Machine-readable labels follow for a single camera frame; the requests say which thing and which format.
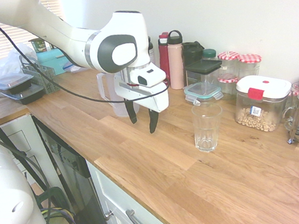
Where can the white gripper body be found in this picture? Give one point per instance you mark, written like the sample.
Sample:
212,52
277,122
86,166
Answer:
147,99

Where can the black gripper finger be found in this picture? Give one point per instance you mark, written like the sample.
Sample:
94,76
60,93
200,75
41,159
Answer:
131,112
153,121

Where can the clear plastic pitcher blue lid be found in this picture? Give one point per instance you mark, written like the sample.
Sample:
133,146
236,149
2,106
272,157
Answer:
119,109

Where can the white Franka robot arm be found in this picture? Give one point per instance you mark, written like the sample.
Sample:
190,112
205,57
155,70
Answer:
71,39

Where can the red water bottle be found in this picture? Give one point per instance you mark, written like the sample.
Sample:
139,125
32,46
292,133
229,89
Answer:
163,59

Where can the pink water bottle black lid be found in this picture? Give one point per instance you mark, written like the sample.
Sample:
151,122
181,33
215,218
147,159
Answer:
176,65

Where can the black protein powder tub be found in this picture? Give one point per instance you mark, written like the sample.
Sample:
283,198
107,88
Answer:
151,52

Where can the clear drinking glass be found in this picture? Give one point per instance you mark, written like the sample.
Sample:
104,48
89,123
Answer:
208,125

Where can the glass food container teal lid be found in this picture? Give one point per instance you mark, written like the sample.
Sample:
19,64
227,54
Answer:
202,91

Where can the square canister black lid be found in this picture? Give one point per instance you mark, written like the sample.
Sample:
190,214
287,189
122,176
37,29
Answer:
203,67

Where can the dark green shaker bottle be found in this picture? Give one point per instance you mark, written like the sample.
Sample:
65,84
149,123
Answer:
192,52

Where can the zip bag blue seal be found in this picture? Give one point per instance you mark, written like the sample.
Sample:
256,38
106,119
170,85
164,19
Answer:
71,68

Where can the jar with green lid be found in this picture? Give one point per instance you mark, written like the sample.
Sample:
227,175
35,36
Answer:
209,53

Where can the small jar red checkered lid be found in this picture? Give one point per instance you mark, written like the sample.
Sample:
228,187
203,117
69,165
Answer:
228,86

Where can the white cabinet door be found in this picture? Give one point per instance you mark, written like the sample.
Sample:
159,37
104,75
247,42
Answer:
114,196

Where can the black dishwasher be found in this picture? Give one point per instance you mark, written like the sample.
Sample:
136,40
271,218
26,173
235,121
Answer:
71,171

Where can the grey cutlery basket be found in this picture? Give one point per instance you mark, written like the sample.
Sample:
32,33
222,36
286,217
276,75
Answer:
46,79

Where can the teal box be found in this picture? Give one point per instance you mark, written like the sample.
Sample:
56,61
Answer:
52,63

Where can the silver cabinet knob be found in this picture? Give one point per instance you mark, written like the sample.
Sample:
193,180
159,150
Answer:
108,215

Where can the black takeout container clear lid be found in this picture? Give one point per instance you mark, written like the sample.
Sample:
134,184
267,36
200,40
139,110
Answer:
27,96
11,83

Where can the cereal container white lid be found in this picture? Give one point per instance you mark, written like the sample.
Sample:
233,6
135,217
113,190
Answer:
261,106

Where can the green clamp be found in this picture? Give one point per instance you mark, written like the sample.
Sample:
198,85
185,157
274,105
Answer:
56,193

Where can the green paper cup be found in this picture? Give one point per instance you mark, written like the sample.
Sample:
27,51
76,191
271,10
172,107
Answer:
38,45

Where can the white drawer cabinet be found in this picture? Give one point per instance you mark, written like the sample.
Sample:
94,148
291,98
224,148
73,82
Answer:
15,137

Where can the white plastic bag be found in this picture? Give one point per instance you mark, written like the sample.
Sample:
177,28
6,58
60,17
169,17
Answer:
15,59

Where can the clear glass mug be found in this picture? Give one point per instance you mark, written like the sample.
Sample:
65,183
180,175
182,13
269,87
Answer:
298,88

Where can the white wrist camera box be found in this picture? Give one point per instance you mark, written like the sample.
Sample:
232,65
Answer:
150,76

